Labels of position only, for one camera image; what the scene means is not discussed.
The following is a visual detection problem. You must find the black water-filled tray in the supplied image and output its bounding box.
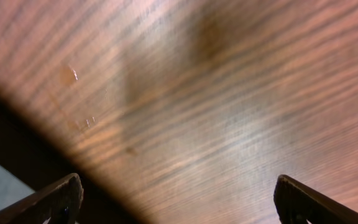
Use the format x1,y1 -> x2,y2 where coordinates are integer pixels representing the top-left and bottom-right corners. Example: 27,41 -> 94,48
0,99 -> 142,224

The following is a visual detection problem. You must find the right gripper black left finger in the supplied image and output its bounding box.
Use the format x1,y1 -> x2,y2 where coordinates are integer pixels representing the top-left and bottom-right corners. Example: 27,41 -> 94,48
0,173 -> 83,224

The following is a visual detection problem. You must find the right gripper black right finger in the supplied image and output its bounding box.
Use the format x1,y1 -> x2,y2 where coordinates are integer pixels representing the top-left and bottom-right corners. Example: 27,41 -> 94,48
273,175 -> 358,224

